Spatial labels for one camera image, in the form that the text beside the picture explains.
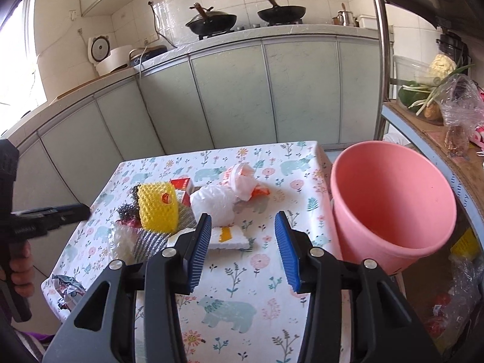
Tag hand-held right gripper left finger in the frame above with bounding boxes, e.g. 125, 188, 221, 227
41, 213, 213, 363

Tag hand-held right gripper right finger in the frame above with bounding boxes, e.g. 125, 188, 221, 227
274, 212, 441, 363

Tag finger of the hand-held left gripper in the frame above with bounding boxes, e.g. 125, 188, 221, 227
38, 203, 92, 232

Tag white foam block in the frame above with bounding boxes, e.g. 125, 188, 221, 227
174, 225, 255, 251

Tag grey foam net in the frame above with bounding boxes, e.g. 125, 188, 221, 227
133, 207, 197, 263

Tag black foam net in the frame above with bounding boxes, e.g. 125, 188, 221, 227
116, 186, 145, 231

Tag yellow foam fruit net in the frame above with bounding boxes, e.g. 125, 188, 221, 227
137, 182, 179, 234

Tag white foam wrap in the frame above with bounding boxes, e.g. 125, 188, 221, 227
111, 224, 141, 264

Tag red white medicine box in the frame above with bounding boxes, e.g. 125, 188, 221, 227
169, 176, 201, 208

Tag silver snack wrapper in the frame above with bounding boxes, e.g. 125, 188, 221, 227
51, 274, 90, 311

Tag orange white plastic bag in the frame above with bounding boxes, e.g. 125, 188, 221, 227
223, 163, 271, 202

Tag pink plastic bucket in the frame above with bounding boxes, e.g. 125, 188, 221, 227
330, 141, 458, 276

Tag person's left hand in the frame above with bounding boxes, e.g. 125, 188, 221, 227
0, 241, 35, 292

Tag printed floral tablecloth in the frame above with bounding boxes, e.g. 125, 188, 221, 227
41, 141, 379, 363

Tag window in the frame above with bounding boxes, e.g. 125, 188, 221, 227
0, 0, 51, 137

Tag white rice cooker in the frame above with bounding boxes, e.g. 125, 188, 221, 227
88, 35, 134, 77

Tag kitchen counter cabinets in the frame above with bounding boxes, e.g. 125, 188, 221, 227
0, 23, 381, 273

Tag large clear plastic bag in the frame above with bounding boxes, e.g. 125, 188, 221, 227
423, 253, 484, 350

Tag yellow packet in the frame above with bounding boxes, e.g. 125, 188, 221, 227
449, 228, 478, 262

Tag dark electric cooker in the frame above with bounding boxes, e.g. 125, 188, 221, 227
129, 45, 168, 66

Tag green pepper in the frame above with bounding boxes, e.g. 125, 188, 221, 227
398, 82, 429, 109

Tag green onions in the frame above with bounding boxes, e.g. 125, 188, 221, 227
402, 64, 476, 116

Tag clear plastic bowl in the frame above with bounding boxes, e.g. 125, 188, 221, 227
392, 54, 454, 122

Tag pink dotted cloth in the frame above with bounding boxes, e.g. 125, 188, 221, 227
468, 120, 484, 145

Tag gas stove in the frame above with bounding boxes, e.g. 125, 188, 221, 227
197, 17, 308, 41

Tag metal shelf rack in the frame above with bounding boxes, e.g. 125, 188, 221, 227
365, 0, 484, 356

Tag black wok with lid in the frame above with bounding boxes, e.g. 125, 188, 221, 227
185, 3, 238, 37

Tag steel kettle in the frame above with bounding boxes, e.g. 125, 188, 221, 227
333, 2, 358, 27

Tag cauliflower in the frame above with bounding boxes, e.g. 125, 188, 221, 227
431, 54, 458, 81

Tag white power cable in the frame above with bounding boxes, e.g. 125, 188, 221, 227
137, 46, 149, 79

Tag black power cable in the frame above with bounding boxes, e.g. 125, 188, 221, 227
148, 2, 178, 50

